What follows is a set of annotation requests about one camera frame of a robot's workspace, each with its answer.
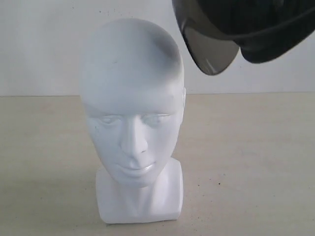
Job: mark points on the black helmet with tinted visor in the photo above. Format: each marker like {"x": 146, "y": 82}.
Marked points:
{"x": 215, "y": 31}

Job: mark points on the white mannequin head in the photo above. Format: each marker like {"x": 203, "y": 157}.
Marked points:
{"x": 133, "y": 94}

